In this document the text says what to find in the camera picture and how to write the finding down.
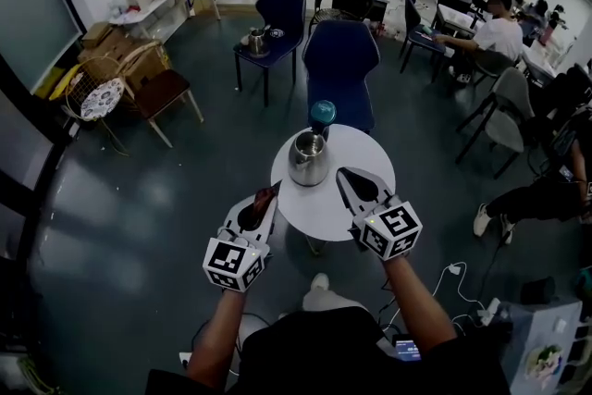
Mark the phone with lit screen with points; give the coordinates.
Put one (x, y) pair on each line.
(407, 349)

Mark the person's right white shoe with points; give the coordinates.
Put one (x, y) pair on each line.
(320, 281)

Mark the person's black shirt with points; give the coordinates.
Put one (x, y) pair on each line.
(333, 356)

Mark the small cardboard box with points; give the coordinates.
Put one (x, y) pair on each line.
(97, 34)

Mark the large cardboard box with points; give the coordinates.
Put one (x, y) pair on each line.
(120, 55)

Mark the person's white shoe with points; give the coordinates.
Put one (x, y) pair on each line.
(320, 281)
(283, 315)

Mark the grey chair black legs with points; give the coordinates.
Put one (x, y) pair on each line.
(504, 115)

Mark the flower bouquet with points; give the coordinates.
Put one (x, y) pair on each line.
(548, 358)

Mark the white power strip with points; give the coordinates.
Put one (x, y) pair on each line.
(184, 357)
(490, 310)

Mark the small round patterned dish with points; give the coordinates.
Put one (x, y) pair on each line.
(276, 32)

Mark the black-framed glass door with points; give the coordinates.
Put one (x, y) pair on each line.
(32, 14)

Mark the dark chair black legs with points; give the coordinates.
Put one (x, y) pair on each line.
(418, 32)

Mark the brown wooden chair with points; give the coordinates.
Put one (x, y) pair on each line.
(162, 92)

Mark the person's right forearm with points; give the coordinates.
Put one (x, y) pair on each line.
(416, 305)

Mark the wide dark blue chair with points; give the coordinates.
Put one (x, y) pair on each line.
(340, 60)

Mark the white shelf table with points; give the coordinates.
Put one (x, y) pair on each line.
(152, 11)

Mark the table with grey-blue cloth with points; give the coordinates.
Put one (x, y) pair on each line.
(541, 324)

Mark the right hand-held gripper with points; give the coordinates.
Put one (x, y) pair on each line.
(393, 229)

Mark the person's left forearm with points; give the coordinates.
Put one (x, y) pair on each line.
(217, 337)

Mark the black round-back chair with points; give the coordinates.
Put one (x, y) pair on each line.
(344, 0)

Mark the round white side table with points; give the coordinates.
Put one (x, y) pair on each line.
(365, 152)

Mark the narrow dark blue chair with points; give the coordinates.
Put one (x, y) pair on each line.
(279, 9)

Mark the person's left white shoe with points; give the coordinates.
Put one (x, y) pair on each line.
(283, 315)

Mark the small steel kettle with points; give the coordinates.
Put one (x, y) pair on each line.
(257, 42)

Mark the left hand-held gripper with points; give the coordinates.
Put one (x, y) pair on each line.
(231, 259)

